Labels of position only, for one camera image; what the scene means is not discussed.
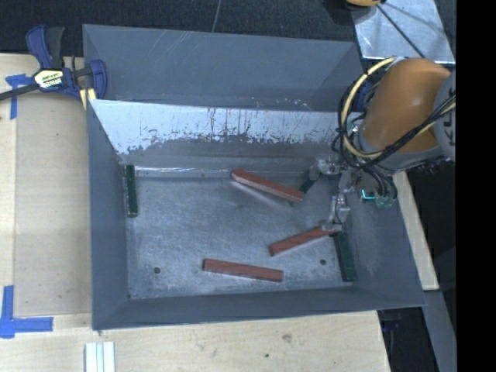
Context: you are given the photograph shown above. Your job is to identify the dark green flat block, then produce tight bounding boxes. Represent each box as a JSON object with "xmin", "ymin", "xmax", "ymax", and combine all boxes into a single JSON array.
[
  {"xmin": 124, "ymin": 164, "xmax": 140, "ymax": 219},
  {"xmin": 333, "ymin": 232, "xmax": 358, "ymax": 284}
]

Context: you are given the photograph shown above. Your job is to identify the red-brown flat block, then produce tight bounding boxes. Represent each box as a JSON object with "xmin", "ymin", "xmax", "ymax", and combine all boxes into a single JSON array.
[
  {"xmin": 201, "ymin": 258, "xmax": 284, "ymax": 284},
  {"xmin": 230, "ymin": 168, "xmax": 305, "ymax": 205},
  {"xmin": 267, "ymin": 225, "xmax": 343, "ymax": 257}
]

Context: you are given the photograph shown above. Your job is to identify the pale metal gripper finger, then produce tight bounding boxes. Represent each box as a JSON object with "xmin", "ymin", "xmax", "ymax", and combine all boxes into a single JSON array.
[
  {"xmin": 298, "ymin": 156, "xmax": 342, "ymax": 194},
  {"xmin": 319, "ymin": 195, "xmax": 352, "ymax": 233}
]

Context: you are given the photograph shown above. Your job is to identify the grey metal bin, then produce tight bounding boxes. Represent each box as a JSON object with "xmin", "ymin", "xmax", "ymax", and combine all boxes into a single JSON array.
[{"xmin": 81, "ymin": 23, "xmax": 428, "ymax": 331}]

